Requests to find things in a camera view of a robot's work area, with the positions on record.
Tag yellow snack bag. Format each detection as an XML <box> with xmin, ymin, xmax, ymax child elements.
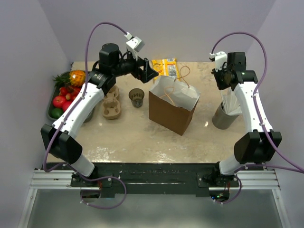
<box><xmin>152</xmin><ymin>58</ymin><xmax>179</xmax><ymax>79</ymax></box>

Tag black fruit tray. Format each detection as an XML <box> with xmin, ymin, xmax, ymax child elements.
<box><xmin>46</xmin><ymin>70</ymin><xmax>95</xmax><ymax>124</ymax></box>

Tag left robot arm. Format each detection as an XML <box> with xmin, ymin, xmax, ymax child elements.
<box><xmin>41</xmin><ymin>38</ymin><xmax>158</xmax><ymax>186</ymax></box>

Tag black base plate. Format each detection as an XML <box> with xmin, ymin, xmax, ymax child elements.
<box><xmin>70</xmin><ymin>162</ymin><xmax>265</xmax><ymax>199</ymax></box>

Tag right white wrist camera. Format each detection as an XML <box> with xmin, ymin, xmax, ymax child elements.
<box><xmin>209</xmin><ymin>51</ymin><xmax>228</xmax><ymax>72</ymax></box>

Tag orange toy pineapple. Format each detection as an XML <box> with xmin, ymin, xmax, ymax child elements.
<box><xmin>69</xmin><ymin>70</ymin><xmax>86</xmax><ymax>87</ymax></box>

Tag grey straw holder cup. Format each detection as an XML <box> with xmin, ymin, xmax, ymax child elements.
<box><xmin>212</xmin><ymin>103</ymin><xmax>239</xmax><ymax>130</ymax></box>

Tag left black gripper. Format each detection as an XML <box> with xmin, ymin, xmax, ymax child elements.
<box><xmin>112</xmin><ymin>49</ymin><xmax>158</xmax><ymax>83</ymax></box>

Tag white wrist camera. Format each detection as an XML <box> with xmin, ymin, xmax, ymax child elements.
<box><xmin>125</xmin><ymin>32</ymin><xmax>145</xmax><ymax>60</ymax></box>
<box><xmin>209</xmin><ymin>51</ymin><xmax>228</xmax><ymax>72</ymax></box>

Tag brown paper bag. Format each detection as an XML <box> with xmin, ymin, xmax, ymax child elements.
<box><xmin>148</xmin><ymin>66</ymin><xmax>200</xmax><ymax>136</ymax></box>

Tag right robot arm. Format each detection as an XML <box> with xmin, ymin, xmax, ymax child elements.
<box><xmin>209</xmin><ymin>51</ymin><xmax>282</xmax><ymax>187</ymax></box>

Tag cardboard cup carrier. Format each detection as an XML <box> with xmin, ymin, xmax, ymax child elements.
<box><xmin>102</xmin><ymin>85</ymin><xmax>122</xmax><ymax>120</ymax></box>

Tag aluminium frame rail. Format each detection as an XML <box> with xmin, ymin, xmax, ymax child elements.
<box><xmin>30</xmin><ymin>170</ymin><xmax>280</xmax><ymax>190</ymax></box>

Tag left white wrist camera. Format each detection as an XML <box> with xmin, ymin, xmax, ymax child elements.
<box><xmin>125</xmin><ymin>32</ymin><xmax>145</xmax><ymax>60</ymax></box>

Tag small red fruits cluster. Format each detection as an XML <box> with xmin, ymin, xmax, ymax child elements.
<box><xmin>58</xmin><ymin>86</ymin><xmax>81</xmax><ymax>101</ymax></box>

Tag green lime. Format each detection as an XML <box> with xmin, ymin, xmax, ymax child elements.
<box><xmin>51</xmin><ymin>108</ymin><xmax>64</xmax><ymax>119</ymax></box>

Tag red apple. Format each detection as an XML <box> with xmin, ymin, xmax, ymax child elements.
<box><xmin>53</xmin><ymin>95</ymin><xmax>67</xmax><ymax>108</ymax></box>
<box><xmin>62</xmin><ymin>101</ymin><xmax>72</xmax><ymax>112</ymax></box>

